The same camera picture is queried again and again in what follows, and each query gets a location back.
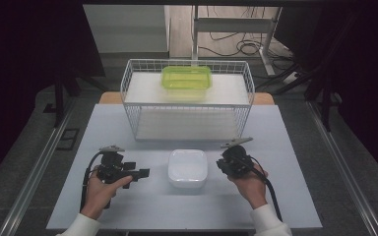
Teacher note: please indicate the white translucent plastic container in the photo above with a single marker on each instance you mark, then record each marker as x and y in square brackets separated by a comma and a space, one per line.
[187, 168]

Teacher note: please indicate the black stand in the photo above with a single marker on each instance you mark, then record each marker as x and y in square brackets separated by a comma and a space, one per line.
[59, 98]
[325, 98]

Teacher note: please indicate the person's left hand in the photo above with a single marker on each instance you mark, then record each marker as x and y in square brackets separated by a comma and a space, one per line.
[98, 196]

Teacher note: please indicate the black floor bracket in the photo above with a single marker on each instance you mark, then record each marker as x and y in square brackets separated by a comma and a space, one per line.
[68, 139]

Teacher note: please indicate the aluminium rail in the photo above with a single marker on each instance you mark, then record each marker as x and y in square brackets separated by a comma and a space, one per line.
[36, 170]
[344, 170]

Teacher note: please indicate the wooden table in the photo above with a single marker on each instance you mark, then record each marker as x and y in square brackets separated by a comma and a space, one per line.
[110, 97]

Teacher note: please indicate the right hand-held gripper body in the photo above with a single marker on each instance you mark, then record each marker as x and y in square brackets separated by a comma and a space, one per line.
[239, 162]

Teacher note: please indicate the white metal desk frame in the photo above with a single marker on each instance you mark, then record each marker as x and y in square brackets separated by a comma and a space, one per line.
[233, 25]

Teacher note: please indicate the white power strip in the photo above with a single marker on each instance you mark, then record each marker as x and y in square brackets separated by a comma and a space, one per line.
[291, 78]

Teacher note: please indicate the white cabinet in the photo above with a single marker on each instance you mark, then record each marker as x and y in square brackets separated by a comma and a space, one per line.
[128, 29]

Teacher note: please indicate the person's right hand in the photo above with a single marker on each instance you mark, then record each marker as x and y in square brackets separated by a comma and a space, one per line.
[254, 190]

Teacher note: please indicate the green plastic container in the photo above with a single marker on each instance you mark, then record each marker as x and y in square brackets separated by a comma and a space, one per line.
[186, 78]

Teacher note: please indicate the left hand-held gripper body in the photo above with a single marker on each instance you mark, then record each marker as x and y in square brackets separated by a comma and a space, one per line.
[111, 168]

